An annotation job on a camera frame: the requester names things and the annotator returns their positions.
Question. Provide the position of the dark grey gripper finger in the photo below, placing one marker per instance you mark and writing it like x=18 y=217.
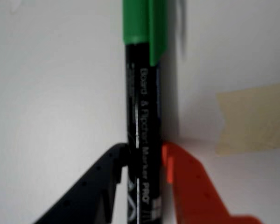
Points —
x=88 y=193

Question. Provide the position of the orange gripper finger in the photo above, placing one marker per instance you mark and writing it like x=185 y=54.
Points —
x=193 y=191

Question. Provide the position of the green marker with black barrel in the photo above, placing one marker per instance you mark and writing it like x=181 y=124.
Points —
x=142 y=105

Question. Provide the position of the long beige masking tape strip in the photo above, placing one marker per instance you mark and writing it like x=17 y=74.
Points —
x=254 y=121

